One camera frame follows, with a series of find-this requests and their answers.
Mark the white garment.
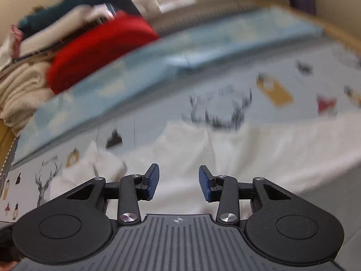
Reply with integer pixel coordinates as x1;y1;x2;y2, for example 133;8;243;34
50;112;361;218

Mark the printed bed sheet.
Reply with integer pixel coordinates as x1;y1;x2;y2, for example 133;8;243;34
0;38;361;224

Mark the light blue folded blanket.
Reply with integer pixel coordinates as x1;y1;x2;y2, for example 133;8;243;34
13;7;325;166

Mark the beige knitted cloth pile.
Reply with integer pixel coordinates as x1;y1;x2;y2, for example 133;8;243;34
0;61;57;135

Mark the white plush toy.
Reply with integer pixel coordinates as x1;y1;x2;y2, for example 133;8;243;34
132;0;162;14

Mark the wooden bed frame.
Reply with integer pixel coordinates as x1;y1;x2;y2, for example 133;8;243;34
253;0;361;60

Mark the red cloth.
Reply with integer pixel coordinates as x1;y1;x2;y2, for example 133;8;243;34
46;11;161;95

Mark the pink patterned cloth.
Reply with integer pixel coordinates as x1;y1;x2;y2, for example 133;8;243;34
9;24;25;60

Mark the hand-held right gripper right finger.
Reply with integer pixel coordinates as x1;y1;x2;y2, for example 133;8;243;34
199;165;294;225

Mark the dark teal cloth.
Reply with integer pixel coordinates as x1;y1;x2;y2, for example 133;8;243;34
17;0;141;38

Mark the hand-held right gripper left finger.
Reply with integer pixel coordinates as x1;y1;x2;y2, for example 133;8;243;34
67;163;160;227

